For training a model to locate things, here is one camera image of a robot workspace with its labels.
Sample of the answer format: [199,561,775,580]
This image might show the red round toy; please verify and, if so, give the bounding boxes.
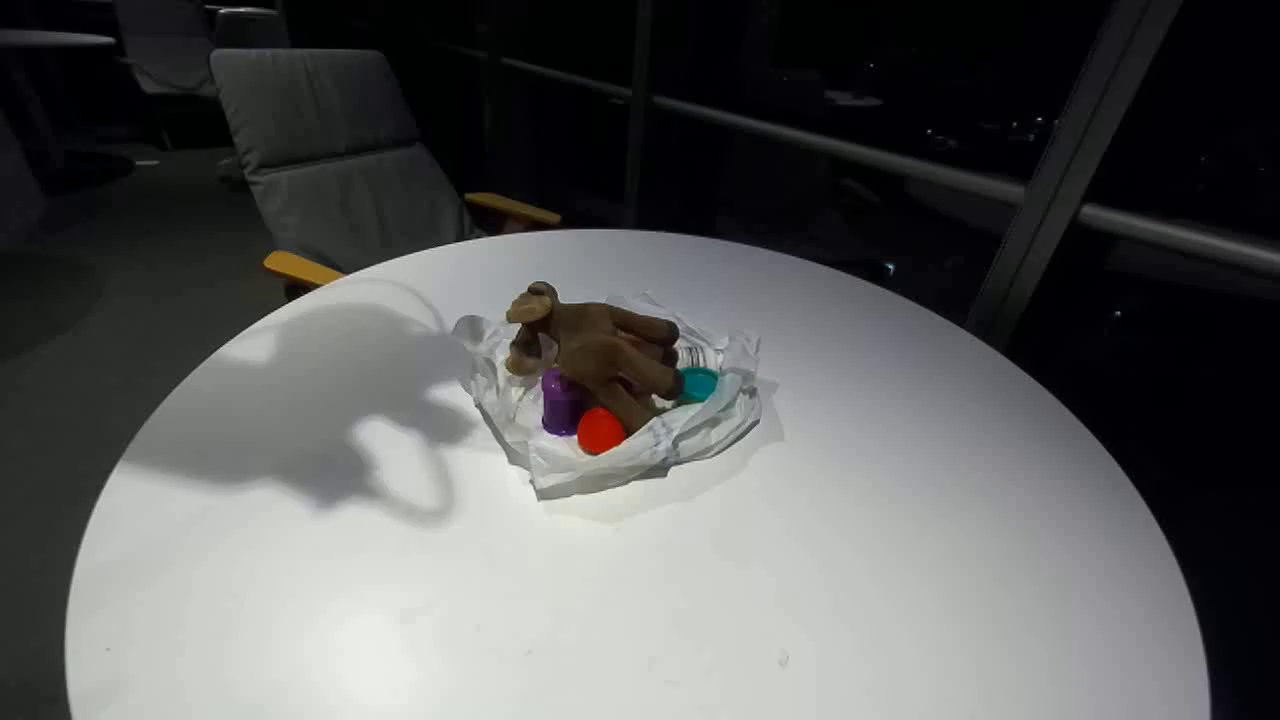
[577,406,629,455]

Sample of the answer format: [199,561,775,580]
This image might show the white plastic bag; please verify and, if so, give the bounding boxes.
[451,298,764,498]

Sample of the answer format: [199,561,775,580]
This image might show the purple plastic cylinder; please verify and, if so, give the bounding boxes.
[540,370,583,436]

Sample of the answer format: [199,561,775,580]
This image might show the grey armchair wooden arms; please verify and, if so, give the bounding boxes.
[212,48,561,293]

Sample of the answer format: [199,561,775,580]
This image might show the brown plush toy animal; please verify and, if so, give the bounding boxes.
[502,280,678,430]

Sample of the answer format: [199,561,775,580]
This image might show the metal window railing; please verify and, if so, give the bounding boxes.
[451,0,1280,330]

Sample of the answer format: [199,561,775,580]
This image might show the teal lid dough cup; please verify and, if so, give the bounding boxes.
[674,368,720,404]

